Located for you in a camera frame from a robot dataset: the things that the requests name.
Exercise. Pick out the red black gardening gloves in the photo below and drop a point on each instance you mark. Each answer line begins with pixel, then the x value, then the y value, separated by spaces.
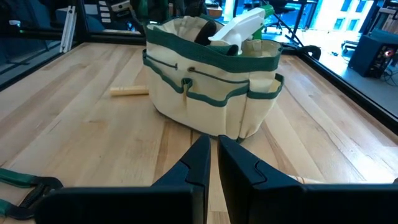
pixel 205 32

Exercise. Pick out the grey drawer cabinet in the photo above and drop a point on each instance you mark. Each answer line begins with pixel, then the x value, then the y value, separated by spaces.
pixel 107 14

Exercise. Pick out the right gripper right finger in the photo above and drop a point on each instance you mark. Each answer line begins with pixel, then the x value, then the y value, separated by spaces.
pixel 295 205

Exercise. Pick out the black computer tower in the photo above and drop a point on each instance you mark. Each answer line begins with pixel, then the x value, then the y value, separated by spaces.
pixel 371 54

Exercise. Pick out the green white spray bottle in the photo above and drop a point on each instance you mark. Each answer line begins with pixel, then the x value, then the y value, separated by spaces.
pixel 239 26

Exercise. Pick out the beige green-trimmed gardening bag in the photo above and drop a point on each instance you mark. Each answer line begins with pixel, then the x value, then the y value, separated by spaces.
pixel 214 93

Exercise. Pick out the black frame clamp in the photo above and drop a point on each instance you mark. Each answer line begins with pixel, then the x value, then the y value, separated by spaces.
pixel 311 51

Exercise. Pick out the white aluminium profile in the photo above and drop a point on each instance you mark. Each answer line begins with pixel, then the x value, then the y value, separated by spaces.
pixel 67 29

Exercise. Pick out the black aluminium table frame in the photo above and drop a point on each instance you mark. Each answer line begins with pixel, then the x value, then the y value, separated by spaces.
pixel 342 88

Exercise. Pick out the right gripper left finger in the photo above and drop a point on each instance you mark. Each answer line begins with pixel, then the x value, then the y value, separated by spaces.
pixel 140 205

